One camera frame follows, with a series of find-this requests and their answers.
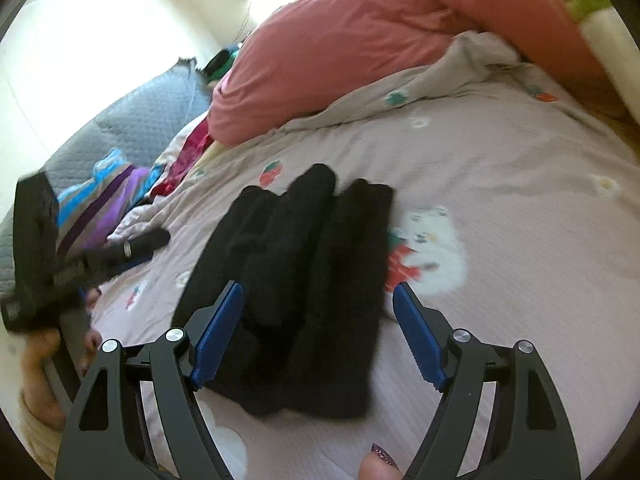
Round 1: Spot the black sweater with orange trim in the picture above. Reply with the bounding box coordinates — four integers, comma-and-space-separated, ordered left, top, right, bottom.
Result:
171, 164, 394, 420

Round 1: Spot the stack of folded clothes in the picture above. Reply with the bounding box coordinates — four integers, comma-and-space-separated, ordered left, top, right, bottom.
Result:
198, 44, 241, 84

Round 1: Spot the left hand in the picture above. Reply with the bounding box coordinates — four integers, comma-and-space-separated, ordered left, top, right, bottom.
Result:
19, 286, 104, 430

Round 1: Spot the right hand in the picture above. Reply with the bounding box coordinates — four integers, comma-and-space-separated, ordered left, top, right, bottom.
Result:
357, 443, 404, 480

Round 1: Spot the striped colourful pillow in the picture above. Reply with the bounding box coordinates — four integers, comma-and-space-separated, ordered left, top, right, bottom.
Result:
56, 148, 164, 258

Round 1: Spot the pink strawberry print bedsheet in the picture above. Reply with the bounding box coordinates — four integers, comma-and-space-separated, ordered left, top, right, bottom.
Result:
93, 32, 639, 474

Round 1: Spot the red and cream blanket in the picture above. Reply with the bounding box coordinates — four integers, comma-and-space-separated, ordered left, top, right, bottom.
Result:
143, 113, 228, 202

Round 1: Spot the grey quilted headboard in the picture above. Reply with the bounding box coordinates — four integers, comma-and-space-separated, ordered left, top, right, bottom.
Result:
0, 56, 214, 302

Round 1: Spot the pink duvet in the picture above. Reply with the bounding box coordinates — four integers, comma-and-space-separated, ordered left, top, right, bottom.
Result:
206, 0, 626, 146

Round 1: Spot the cream and green plush blanket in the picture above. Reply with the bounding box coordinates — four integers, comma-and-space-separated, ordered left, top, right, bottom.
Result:
565, 0, 639, 124

